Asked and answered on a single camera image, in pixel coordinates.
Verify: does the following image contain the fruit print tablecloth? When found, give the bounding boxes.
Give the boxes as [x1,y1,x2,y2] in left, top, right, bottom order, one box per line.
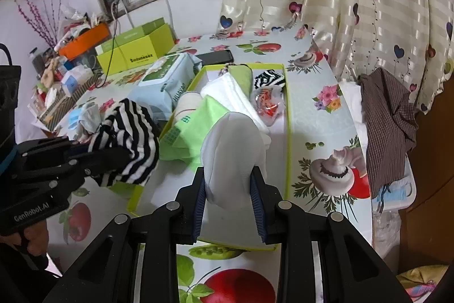
[32,24,373,303]

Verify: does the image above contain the light grey sock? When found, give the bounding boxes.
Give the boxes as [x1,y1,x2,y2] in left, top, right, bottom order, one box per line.
[201,111,272,211]

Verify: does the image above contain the white rolled sock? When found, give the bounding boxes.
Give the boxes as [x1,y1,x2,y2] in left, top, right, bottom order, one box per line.
[174,92,203,122]

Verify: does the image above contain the red white candy packet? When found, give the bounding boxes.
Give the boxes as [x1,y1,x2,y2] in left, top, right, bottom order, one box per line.
[250,85,284,126]

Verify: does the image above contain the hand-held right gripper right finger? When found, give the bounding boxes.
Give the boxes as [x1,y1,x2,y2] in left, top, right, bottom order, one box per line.
[250,166,414,303]

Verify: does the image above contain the beige plush headband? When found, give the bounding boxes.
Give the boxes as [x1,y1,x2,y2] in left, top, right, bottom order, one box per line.
[41,58,62,85]

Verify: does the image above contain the black white striped sock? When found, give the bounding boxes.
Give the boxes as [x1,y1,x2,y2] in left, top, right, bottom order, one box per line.
[87,98,160,187]

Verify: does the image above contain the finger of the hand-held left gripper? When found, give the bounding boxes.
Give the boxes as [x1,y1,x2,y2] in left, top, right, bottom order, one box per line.
[21,146,133,199]
[16,136,93,165]

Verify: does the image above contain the brown wooden cabinet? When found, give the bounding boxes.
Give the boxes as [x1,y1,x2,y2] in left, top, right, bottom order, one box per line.
[399,108,454,271]

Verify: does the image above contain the white towel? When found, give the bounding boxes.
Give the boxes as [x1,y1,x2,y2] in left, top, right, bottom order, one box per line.
[200,74,272,144]

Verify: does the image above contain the blue white tissue box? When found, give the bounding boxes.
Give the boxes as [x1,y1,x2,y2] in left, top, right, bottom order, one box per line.
[60,66,93,98]

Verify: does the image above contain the orange box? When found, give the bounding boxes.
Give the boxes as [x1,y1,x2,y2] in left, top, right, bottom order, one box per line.
[58,22,110,60]

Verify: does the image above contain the jar with dark contents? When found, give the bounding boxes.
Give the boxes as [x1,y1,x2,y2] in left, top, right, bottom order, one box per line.
[30,47,45,80]

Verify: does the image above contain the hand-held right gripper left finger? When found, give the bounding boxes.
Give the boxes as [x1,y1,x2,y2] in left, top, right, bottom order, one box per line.
[43,166,205,303]

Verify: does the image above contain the green rabbit print towel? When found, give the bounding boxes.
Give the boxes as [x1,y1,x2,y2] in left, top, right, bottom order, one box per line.
[227,65,253,94]

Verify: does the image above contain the blue face mask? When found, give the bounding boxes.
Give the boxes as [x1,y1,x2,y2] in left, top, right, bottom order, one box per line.
[376,179,415,213]
[67,102,96,133]

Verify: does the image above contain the purple flower branches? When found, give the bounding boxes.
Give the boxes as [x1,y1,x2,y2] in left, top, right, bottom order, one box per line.
[16,0,70,50]

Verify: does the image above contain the long green carton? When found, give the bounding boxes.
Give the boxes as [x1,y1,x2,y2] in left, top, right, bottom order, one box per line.
[95,17,165,55]

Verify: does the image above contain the white box with green rim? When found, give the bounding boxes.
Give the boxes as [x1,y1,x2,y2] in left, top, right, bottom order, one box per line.
[126,62,293,251]

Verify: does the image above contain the brown checked shirt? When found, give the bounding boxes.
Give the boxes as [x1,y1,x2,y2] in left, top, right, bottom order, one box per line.
[356,67,419,199]

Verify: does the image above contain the person's left hand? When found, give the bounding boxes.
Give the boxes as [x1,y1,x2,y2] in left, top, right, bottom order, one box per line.
[0,218,49,256]

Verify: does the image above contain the black cable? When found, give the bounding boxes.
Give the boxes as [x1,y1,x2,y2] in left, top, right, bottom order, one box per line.
[101,0,123,82]

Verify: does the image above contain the striped tray box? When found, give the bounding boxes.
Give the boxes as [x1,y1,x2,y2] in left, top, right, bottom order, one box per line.
[35,70,103,131]

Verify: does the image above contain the lime green printed box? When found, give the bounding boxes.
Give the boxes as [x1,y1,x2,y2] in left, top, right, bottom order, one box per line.
[96,22,176,76]

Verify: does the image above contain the white cable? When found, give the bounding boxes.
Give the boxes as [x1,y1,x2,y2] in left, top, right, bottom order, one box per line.
[161,0,178,41]

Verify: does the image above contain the zebra striped sock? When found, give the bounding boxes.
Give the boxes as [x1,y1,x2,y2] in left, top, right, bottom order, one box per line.
[253,69,286,89]

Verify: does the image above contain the yellow cloth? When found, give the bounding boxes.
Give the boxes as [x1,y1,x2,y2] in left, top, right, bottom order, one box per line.
[397,264,448,294]

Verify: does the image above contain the black phone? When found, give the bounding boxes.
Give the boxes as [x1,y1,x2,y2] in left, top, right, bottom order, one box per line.
[194,49,234,66]

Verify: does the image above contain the wet wipes pack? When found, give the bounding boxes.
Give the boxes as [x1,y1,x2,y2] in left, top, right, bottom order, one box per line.
[136,53,203,119]

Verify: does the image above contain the green microfibre cloth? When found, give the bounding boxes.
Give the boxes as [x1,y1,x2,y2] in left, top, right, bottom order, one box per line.
[158,95,231,169]

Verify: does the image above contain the person's left forearm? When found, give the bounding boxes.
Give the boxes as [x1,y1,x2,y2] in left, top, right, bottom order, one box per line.
[0,243,62,303]

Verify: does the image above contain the pile of packets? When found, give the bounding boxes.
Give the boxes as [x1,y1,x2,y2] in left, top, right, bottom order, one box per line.
[57,3,107,41]

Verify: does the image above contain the heart print curtain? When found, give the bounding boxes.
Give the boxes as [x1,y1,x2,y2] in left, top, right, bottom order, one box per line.
[216,0,454,115]

